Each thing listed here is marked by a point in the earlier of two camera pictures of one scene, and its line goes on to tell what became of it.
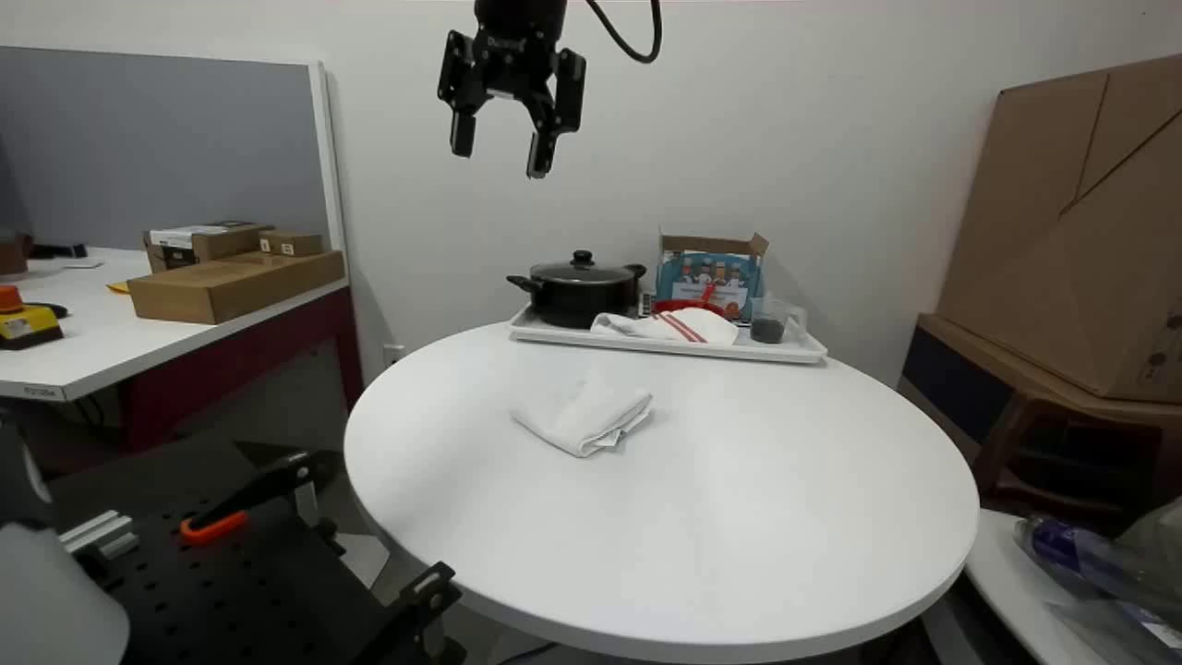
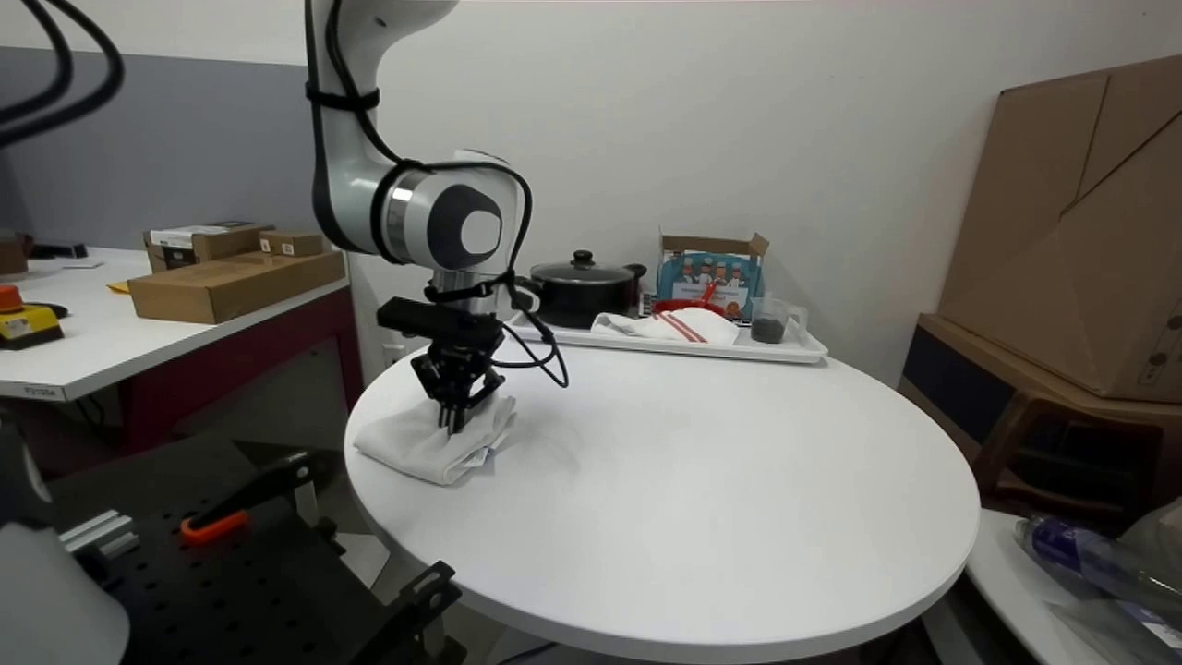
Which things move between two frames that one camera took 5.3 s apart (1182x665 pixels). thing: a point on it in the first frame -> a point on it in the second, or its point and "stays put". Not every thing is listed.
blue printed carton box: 715,272 stays put
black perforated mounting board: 271,587 stays put
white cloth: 585,419 -> 419,438
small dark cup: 765,329 stays put
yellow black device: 29,321 stays put
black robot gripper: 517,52 -> 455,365
